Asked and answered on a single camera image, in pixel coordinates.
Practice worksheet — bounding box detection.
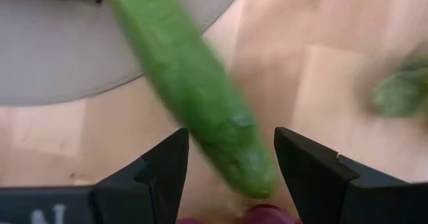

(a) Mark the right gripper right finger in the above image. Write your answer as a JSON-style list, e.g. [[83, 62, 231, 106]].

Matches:
[[274, 126, 428, 224]]

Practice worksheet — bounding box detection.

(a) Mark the green grapes bunch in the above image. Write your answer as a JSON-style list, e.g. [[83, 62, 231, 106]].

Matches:
[[362, 43, 428, 124]]

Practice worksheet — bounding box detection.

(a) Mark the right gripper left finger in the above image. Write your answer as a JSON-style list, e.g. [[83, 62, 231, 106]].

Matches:
[[0, 127, 190, 224]]

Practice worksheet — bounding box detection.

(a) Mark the purple onion string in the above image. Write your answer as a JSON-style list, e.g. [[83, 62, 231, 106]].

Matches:
[[175, 203, 302, 224]]

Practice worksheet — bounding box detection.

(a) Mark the green cucumber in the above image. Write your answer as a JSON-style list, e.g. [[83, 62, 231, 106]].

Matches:
[[100, 0, 278, 200]]

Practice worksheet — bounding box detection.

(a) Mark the grey round mat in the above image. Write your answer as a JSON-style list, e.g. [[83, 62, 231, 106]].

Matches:
[[0, 0, 247, 107]]

